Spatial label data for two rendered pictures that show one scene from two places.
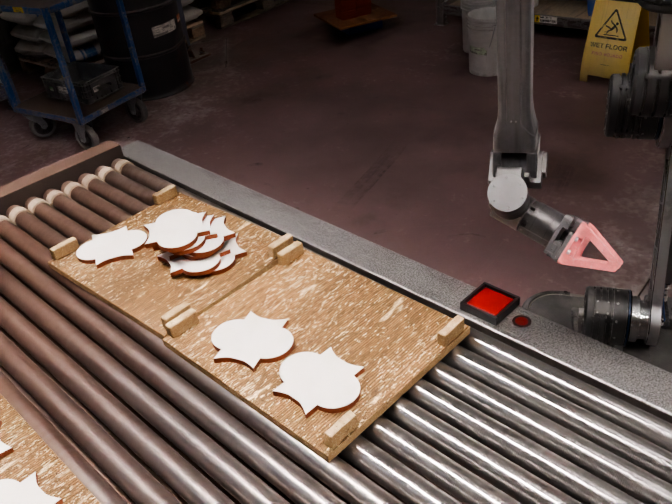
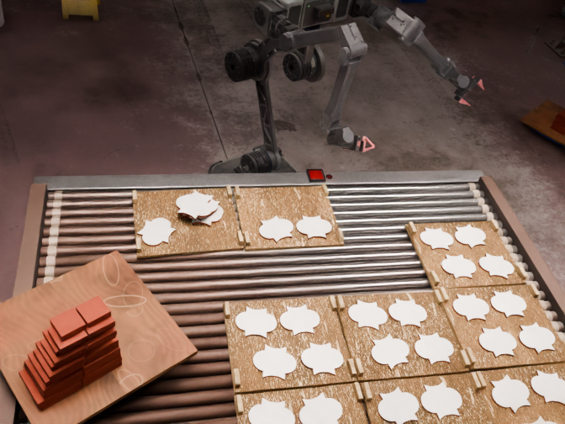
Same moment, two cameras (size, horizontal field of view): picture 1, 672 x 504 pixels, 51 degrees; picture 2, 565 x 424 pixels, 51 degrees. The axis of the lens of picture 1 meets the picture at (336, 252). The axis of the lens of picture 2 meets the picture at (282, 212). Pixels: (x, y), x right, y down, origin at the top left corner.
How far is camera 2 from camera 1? 1.96 m
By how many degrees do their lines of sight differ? 51
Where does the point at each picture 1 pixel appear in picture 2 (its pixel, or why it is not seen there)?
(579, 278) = (192, 151)
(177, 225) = (192, 204)
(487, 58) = not seen: outside the picture
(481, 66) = not seen: outside the picture
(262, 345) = (283, 228)
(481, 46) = not seen: outside the picture
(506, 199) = (349, 138)
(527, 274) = (167, 161)
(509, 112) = (338, 108)
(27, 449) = (269, 305)
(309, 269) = (250, 195)
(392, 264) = (267, 177)
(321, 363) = (308, 221)
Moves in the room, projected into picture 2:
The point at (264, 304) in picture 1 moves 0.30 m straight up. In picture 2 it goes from (257, 216) to (266, 161)
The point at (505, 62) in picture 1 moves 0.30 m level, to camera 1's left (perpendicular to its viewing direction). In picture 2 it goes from (342, 94) to (305, 128)
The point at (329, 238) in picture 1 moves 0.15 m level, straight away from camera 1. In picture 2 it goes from (230, 179) to (203, 165)
